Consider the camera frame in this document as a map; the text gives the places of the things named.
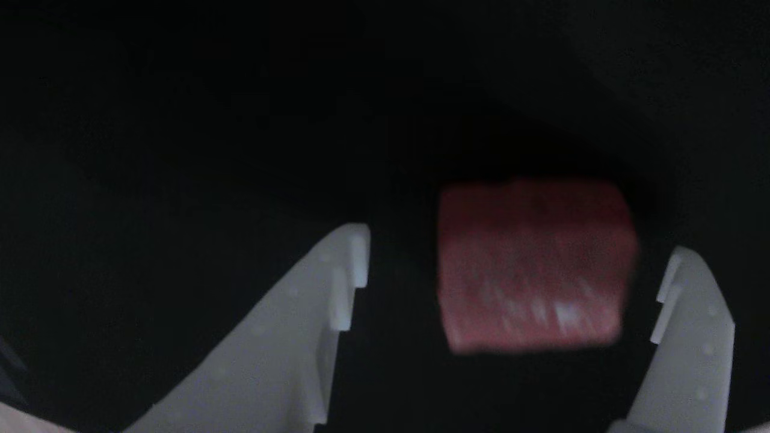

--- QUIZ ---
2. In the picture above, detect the brown toy block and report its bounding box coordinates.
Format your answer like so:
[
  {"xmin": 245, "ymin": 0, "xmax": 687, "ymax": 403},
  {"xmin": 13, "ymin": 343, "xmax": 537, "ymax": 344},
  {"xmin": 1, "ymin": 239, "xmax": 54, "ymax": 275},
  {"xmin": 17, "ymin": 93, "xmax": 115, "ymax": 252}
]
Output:
[{"xmin": 438, "ymin": 179, "xmax": 639, "ymax": 355}]

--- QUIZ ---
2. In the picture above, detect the black mouse mat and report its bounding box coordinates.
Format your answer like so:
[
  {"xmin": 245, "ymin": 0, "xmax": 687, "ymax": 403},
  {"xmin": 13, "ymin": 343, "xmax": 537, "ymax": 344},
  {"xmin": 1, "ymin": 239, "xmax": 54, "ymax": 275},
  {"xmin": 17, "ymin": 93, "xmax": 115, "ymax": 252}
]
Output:
[{"xmin": 0, "ymin": 0, "xmax": 770, "ymax": 433}]

